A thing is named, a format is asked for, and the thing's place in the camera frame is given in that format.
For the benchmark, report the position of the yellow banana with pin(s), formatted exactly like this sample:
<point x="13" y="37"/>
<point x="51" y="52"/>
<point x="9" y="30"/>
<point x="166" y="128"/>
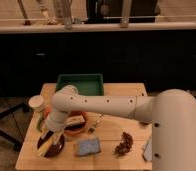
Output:
<point x="48" y="143"/>

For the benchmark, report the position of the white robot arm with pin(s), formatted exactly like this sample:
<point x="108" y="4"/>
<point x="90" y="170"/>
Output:
<point x="171" y="113"/>

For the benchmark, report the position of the beige block in bowl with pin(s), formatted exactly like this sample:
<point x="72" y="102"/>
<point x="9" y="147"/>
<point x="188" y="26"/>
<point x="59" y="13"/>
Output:
<point x="75" y="120"/>

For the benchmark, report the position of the orange bowl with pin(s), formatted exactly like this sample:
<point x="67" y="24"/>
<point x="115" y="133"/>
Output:
<point x="77" y="129"/>

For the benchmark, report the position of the dark purple bowl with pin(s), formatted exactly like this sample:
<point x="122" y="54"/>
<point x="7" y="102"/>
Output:
<point x="54" y="146"/>

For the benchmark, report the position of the green plastic bin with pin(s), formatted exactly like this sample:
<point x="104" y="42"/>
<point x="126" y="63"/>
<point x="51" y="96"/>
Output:
<point x="87" y="84"/>

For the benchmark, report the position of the metal fork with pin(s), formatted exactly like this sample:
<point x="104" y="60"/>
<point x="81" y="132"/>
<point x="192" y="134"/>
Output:
<point x="93" y="127"/>

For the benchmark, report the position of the blue sponge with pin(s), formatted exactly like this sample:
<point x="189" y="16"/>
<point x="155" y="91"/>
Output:
<point x="88" y="146"/>

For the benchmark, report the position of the bunch of brown grapes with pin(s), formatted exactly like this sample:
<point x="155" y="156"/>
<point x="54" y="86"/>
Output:
<point x="125" y="146"/>

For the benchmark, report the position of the grey flat object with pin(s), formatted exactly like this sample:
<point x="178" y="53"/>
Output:
<point x="147" y="150"/>

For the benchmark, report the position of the black chair base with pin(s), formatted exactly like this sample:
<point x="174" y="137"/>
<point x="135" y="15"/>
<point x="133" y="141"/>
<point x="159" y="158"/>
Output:
<point x="9" y="126"/>

